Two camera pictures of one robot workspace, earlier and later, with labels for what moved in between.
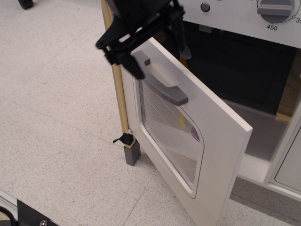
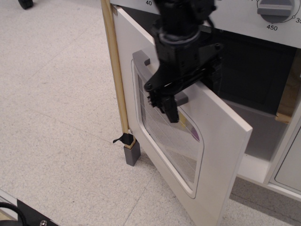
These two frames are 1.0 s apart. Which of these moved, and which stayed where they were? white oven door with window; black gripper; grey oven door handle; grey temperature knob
Moved: black gripper
Stayed: white oven door with window; grey temperature knob; grey oven door handle
